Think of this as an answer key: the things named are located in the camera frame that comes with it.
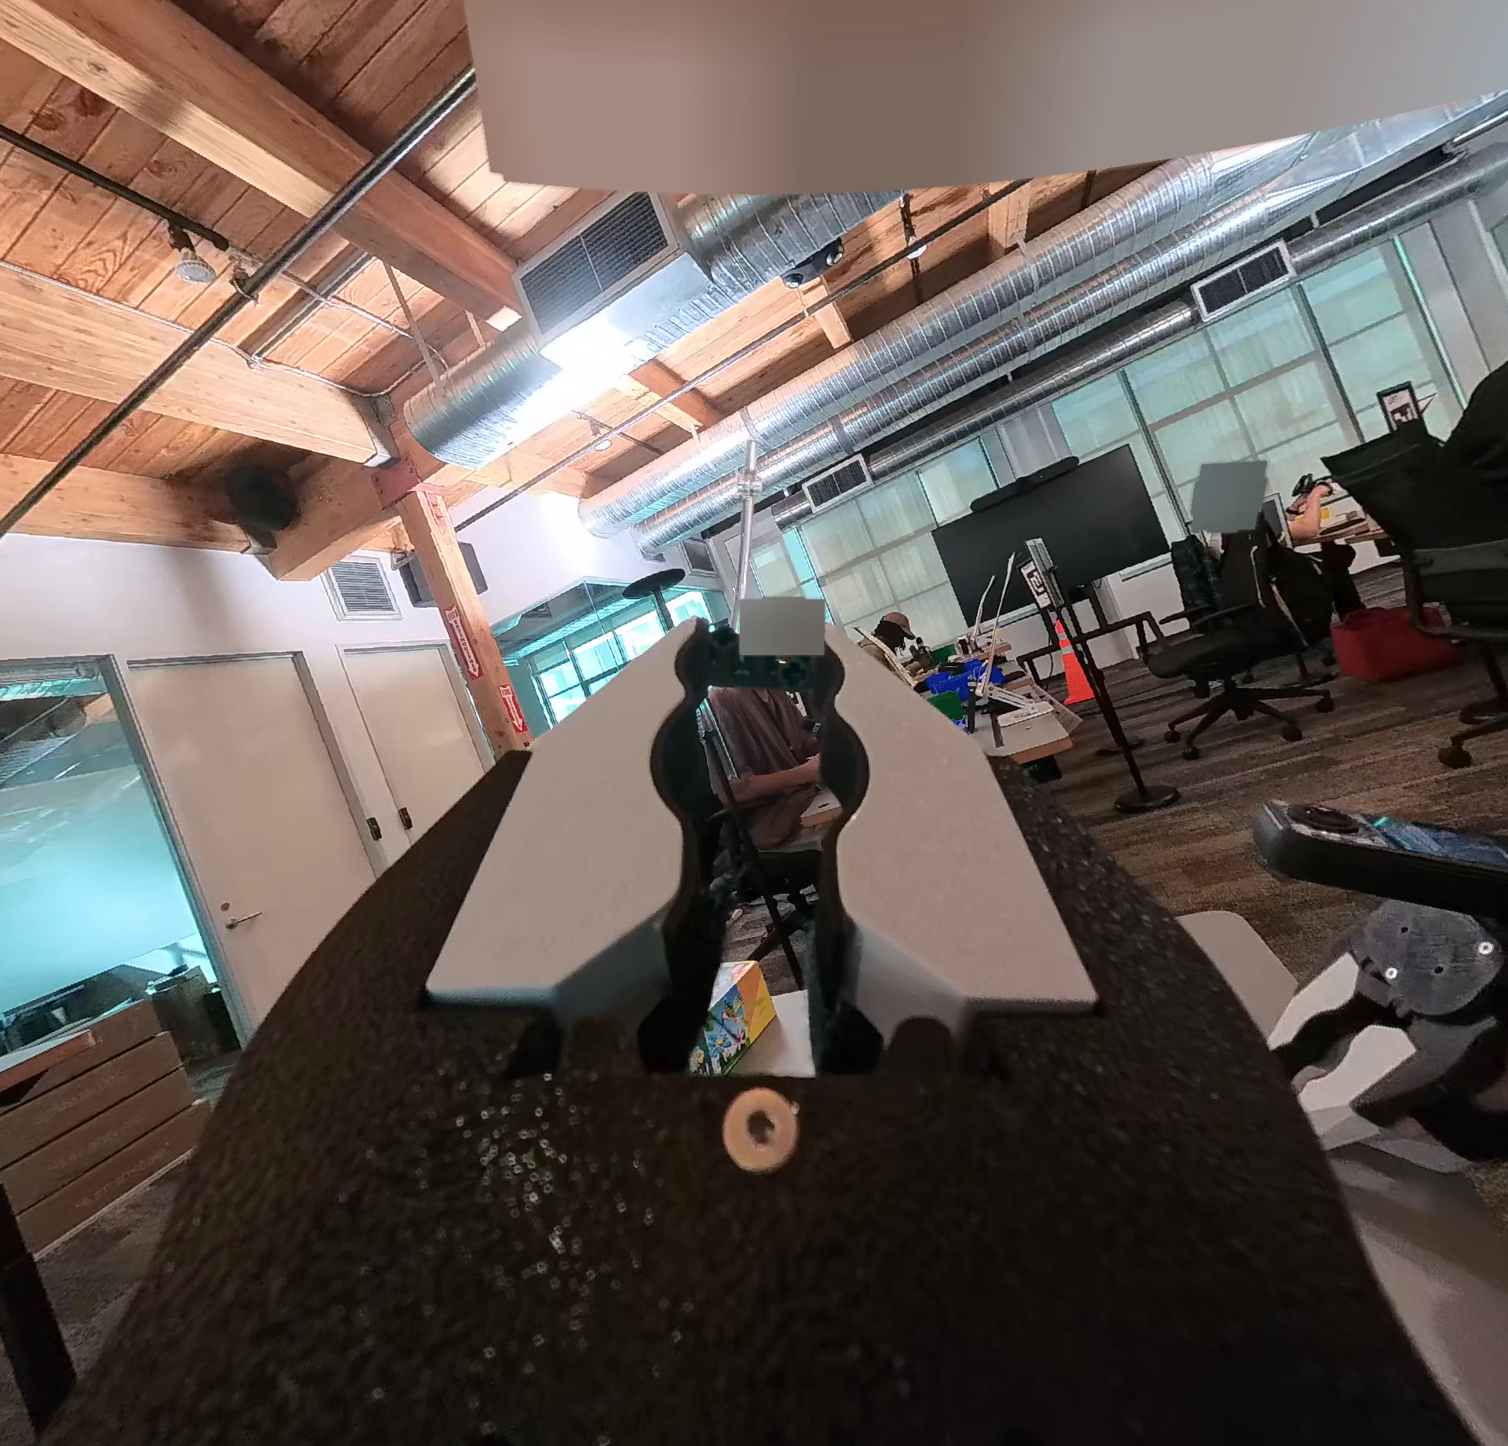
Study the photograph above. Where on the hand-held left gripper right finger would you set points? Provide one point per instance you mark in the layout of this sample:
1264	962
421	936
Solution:
966	880

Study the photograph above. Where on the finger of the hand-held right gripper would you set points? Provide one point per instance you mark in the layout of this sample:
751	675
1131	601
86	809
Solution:
1325	991
1355	1074

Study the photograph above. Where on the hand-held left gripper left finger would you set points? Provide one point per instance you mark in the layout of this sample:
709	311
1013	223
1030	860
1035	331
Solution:
566	880

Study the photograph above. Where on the dark green brick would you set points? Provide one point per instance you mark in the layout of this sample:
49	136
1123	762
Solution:
766	673

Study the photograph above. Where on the grey desk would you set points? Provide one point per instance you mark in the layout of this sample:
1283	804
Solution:
1231	956

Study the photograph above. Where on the wooden office desk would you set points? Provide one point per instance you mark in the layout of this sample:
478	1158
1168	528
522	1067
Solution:
29	1292

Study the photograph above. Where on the wooden work table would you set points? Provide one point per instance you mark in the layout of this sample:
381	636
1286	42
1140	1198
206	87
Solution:
1030	739

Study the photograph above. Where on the black office chair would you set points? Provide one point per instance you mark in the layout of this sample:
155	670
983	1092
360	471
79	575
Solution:
771	904
1226	661
1414	526

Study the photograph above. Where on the blue storage bin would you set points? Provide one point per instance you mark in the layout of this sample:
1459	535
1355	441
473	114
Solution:
955	683

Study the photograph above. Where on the white door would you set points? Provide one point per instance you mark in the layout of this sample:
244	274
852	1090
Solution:
236	821
413	739

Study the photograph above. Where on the colourful toy brick box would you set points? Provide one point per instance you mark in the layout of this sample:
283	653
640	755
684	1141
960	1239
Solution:
736	1010

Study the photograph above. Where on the orange traffic cone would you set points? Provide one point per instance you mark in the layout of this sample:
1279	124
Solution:
1074	668

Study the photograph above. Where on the black stand with tag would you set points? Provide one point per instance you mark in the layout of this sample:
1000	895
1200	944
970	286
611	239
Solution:
1039	579

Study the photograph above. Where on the red bag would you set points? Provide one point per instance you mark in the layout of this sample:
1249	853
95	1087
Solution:
1390	644

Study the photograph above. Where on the white ceiling air unit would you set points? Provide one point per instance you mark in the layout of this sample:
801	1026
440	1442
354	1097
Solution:
601	267

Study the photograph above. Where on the ceiling spot light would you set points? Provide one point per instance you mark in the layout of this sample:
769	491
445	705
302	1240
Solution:
194	266

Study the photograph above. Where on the ceiling sprinkler pipe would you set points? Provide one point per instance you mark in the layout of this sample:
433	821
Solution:
413	131

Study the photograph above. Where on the wooden post with red sign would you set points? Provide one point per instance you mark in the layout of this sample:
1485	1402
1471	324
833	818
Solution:
441	574

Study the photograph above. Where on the black wall speaker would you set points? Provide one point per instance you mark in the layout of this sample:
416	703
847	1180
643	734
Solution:
441	572

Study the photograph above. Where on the white wall vent grille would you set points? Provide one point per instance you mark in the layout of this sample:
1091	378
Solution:
359	585

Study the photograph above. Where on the black wall screen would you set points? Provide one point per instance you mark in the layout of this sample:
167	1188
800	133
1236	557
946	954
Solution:
1049	526

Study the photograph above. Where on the silver ventilation duct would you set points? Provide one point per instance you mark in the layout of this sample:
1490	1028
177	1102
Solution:
1061	279
766	225
896	420
483	397

